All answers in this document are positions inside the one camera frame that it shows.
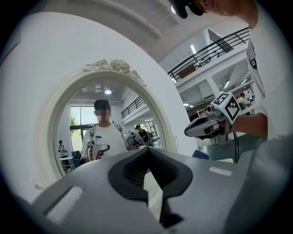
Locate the oval mirror with white frame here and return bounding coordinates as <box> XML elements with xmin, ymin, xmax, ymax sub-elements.
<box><xmin>36</xmin><ymin>58</ymin><xmax>177</xmax><ymax>183</ymax></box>

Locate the person's white t-shirt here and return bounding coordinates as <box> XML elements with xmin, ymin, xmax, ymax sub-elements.
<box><xmin>245</xmin><ymin>0</ymin><xmax>293</xmax><ymax>143</ymax></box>

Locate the black head-mounted camera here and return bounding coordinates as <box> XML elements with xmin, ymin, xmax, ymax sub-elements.
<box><xmin>168</xmin><ymin>0</ymin><xmax>205</xmax><ymax>19</ymax></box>

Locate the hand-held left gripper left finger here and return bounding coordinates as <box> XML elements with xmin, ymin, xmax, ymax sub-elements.
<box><xmin>31</xmin><ymin>147</ymin><xmax>166</xmax><ymax>234</ymax></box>

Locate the blue chair back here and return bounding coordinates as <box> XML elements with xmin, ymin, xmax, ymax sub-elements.
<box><xmin>191</xmin><ymin>149</ymin><xmax>210</xmax><ymax>160</ymax></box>

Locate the person's right forearm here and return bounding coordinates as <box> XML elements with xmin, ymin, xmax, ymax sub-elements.
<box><xmin>231</xmin><ymin>112</ymin><xmax>268</xmax><ymax>136</ymax></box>

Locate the white table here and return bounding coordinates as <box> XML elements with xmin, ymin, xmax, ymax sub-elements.
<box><xmin>143</xmin><ymin>169</ymin><xmax>164</xmax><ymax>219</ymax></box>

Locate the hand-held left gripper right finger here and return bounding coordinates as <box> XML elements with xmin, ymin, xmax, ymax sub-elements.
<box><xmin>149</xmin><ymin>147</ymin><xmax>254</xmax><ymax>234</ymax></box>

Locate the black balcony railing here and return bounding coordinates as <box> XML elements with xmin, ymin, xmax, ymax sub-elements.
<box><xmin>167</xmin><ymin>27</ymin><xmax>250</xmax><ymax>83</ymax></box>

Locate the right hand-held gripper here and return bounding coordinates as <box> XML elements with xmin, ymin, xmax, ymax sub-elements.
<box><xmin>184</xmin><ymin>91</ymin><xmax>242</xmax><ymax>146</ymax></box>

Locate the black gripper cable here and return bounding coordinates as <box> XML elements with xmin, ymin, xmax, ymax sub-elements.
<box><xmin>232</xmin><ymin>130</ymin><xmax>240</xmax><ymax>163</ymax></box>

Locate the person's head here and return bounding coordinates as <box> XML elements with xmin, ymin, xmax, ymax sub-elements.
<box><xmin>194</xmin><ymin>0</ymin><xmax>259</xmax><ymax>27</ymax></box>

